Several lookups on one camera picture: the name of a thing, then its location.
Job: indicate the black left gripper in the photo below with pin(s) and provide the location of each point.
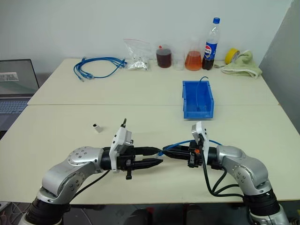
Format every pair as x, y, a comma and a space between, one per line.
124, 161

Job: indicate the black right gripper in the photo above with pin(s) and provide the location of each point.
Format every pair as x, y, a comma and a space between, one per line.
194, 158

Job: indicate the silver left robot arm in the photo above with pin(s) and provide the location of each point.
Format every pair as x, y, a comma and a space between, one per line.
77, 161

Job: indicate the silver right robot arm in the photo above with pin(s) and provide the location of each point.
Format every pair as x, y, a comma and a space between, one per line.
243, 171

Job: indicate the white coupler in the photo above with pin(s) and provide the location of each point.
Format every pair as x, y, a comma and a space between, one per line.
98, 128

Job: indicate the blue plastic bin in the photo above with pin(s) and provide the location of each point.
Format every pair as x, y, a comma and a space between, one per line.
198, 93

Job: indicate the small clear glass cup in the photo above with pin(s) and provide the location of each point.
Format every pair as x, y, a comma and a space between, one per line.
179, 64

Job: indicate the flask of orange liquid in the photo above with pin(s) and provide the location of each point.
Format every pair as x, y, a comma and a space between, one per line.
193, 62

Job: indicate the bottle of dark red liquid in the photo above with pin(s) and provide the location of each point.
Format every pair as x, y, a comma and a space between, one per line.
164, 58

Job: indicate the clear bag of couplers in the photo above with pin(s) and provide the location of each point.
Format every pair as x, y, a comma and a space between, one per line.
138, 61

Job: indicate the cola bottle with blue label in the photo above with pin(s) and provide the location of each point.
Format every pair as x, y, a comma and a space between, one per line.
210, 50

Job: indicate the pale green towel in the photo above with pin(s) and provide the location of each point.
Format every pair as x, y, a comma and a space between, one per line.
243, 66

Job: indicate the yellow tape roll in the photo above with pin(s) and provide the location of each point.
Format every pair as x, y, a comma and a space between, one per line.
229, 56

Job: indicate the grey partition panel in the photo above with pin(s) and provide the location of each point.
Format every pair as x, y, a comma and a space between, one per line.
283, 58

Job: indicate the grey laptop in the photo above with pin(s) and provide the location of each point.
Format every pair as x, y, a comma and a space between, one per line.
16, 79

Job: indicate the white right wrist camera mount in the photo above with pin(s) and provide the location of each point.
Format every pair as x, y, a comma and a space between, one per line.
200, 131

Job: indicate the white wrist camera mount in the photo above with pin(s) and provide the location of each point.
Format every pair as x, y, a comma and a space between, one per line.
120, 138
200, 131

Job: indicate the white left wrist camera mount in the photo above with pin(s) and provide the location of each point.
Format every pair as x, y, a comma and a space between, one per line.
120, 138

